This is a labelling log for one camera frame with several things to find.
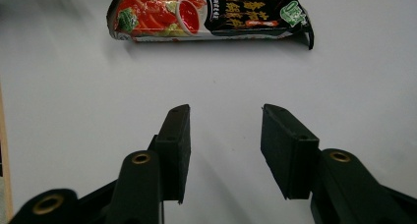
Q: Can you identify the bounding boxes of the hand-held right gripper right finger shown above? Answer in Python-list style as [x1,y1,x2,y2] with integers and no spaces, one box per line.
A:
[260,103,321,200]

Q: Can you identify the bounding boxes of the red and black snack packet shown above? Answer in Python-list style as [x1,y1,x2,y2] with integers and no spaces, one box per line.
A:
[106,0,315,51]

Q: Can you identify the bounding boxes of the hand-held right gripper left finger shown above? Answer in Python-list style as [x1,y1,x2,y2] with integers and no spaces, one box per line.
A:
[148,103,192,205]

